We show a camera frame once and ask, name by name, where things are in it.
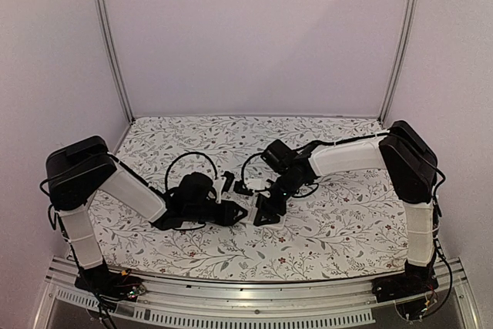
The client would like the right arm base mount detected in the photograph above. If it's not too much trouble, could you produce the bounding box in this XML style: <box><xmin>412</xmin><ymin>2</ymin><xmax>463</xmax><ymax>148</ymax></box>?
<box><xmin>371</xmin><ymin>271</ymin><xmax>438</xmax><ymax>303</ymax></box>

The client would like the left aluminium frame post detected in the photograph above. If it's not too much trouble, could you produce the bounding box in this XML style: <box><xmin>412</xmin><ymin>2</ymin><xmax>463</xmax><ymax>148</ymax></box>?
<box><xmin>94</xmin><ymin>0</ymin><xmax>135</xmax><ymax>124</ymax></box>

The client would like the right aluminium frame post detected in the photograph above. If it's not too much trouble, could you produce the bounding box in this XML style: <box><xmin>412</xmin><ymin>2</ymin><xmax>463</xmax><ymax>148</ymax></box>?
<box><xmin>378</xmin><ymin>0</ymin><xmax>418</xmax><ymax>126</ymax></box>

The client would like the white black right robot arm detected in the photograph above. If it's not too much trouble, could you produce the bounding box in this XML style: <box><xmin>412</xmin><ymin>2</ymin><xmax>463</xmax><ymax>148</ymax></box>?
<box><xmin>238</xmin><ymin>120</ymin><xmax>446</xmax><ymax>295</ymax></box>

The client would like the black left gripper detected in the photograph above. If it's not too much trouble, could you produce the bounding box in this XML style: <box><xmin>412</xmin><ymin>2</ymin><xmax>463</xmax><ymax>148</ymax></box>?
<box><xmin>185</xmin><ymin>203</ymin><xmax>247</xmax><ymax>230</ymax></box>

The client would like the white remote control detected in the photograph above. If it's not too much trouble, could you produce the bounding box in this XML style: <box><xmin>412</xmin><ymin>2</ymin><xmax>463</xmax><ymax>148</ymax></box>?
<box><xmin>240</xmin><ymin>208</ymin><xmax>286</xmax><ymax>230</ymax></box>

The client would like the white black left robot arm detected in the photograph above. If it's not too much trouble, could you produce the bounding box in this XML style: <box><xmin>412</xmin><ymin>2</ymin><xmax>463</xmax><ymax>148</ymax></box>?
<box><xmin>39</xmin><ymin>136</ymin><xmax>248</xmax><ymax>294</ymax></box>

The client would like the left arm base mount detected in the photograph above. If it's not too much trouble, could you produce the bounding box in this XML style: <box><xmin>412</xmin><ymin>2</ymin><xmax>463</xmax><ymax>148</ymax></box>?
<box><xmin>75</xmin><ymin>265</ymin><xmax>146</xmax><ymax>301</ymax></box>

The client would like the aluminium frame post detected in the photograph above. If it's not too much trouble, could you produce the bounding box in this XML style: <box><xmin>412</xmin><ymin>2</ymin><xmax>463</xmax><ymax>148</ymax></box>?
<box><xmin>94</xmin><ymin>0</ymin><xmax>135</xmax><ymax>124</ymax></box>
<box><xmin>378</xmin><ymin>0</ymin><xmax>418</xmax><ymax>126</ymax></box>

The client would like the aluminium front rail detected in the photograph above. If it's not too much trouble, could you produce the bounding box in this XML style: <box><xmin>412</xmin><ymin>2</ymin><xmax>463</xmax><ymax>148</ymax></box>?
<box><xmin>33</xmin><ymin>257</ymin><xmax>482</xmax><ymax>328</ymax></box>

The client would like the floral patterned table mat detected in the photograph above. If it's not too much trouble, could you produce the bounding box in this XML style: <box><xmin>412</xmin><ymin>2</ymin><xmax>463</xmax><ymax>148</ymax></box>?
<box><xmin>75</xmin><ymin>114</ymin><xmax>438</xmax><ymax>282</ymax></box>

